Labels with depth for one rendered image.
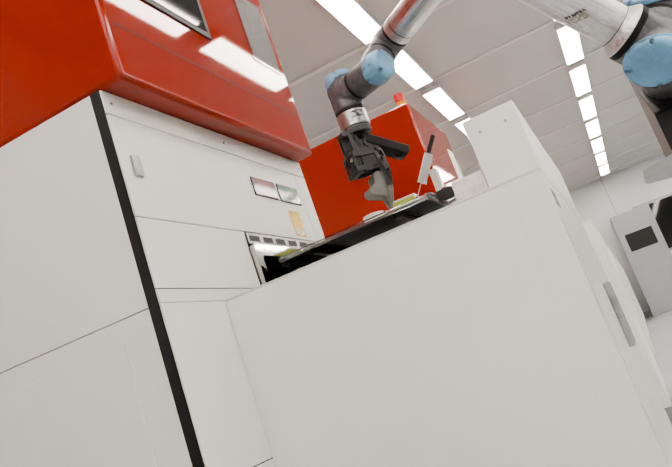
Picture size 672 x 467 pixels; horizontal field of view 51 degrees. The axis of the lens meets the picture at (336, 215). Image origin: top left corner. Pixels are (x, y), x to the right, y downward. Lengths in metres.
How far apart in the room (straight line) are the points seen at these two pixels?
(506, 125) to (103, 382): 0.82
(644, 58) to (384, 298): 0.69
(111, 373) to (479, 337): 0.61
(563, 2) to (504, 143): 0.35
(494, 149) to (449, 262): 0.22
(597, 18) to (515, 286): 0.59
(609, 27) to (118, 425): 1.16
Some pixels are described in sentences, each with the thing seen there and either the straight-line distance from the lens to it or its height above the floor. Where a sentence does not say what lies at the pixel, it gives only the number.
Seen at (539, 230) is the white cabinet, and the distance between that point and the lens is 1.19.
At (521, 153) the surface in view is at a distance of 1.27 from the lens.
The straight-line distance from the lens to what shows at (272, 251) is 1.61.
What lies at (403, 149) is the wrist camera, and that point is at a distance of 1.76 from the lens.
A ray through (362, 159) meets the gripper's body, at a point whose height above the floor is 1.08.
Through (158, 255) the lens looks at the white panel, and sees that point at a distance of 1.26.
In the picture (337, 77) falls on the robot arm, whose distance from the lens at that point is 1.77.
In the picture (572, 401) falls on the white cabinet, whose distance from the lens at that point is 1.19.
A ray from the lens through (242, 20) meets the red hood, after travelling 1.99.
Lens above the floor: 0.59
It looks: 13 degrees up
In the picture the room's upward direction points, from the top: 19 degrees counter-clockwise
